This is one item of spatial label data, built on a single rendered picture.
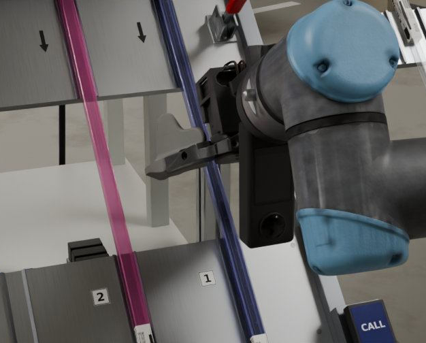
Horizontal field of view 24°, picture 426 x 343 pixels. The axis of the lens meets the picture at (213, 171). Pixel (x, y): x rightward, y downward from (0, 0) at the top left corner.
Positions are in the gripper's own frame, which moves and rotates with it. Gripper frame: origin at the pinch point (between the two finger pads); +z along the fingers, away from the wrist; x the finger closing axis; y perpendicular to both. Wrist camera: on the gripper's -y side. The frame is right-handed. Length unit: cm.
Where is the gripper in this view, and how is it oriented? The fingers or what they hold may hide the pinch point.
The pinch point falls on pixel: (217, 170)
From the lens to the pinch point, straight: 102.2
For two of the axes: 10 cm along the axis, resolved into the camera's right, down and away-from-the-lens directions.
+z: -2.8, 2.0, 9.4
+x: -9.4, 1.3, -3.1
